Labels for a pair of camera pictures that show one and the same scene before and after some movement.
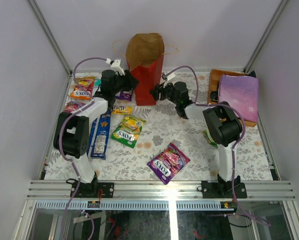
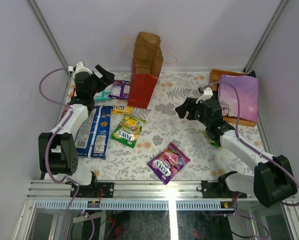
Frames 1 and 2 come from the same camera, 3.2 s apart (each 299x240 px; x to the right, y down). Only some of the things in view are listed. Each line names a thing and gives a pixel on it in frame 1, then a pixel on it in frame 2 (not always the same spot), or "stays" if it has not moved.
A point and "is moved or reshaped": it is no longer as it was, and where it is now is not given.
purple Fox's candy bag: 169,163 stays
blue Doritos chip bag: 97,147 stays
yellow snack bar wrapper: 121,110 stays
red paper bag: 145,52 is moved or reshaped
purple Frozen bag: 241,92 stays
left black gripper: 127,81 to 99,79
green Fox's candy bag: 128,131 stays
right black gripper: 159,89 to 189,105
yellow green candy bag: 209,138 stays
